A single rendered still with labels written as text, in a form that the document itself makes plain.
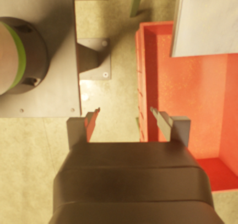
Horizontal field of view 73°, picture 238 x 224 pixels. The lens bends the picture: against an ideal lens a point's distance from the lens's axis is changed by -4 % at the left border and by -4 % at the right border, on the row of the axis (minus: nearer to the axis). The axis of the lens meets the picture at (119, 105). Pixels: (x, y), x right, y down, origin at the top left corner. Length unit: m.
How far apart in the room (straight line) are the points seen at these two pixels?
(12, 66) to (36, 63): 0.07
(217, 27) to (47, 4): 0.37
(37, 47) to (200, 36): 0.36
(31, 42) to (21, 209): 1.92
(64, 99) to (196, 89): 0.59
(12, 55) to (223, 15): 0.42
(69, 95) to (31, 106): 0.09
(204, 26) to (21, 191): 1.90
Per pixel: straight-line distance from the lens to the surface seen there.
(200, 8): 0.43
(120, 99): 1.29
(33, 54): 0.34
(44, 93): 0.38
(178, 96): 0.77
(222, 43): 0.50
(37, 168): 1.73
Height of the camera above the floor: 1.26
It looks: 75 degrees down
